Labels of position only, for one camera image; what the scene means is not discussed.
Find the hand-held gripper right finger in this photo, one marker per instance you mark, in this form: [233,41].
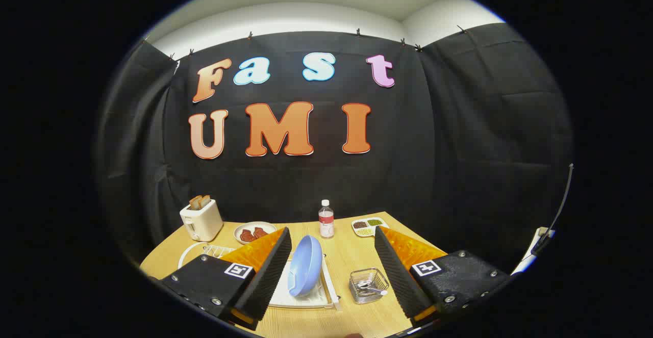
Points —
[398,277]

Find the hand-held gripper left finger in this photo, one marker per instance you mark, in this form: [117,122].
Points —
[265,282]

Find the blue plate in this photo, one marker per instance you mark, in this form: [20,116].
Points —
[306,266]

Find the white divided dish with beans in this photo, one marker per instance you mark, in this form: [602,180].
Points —
[368,227]

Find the beige oval plate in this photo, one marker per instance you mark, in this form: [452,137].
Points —
[255,225]

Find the white drip tray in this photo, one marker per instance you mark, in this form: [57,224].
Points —
[285,293]

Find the red meat piece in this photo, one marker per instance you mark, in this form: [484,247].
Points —
[260,232]
[247,236]

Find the cream toaster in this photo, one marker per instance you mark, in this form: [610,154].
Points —
[204,223]

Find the clear bottle red label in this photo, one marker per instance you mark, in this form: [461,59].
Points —
[326,223]

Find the toast slice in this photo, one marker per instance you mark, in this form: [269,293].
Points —
[204,200]
[194,203]

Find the white device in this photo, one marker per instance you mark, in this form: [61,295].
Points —
[533,249]

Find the black backdrop cloth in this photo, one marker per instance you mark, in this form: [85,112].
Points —
[459,149]

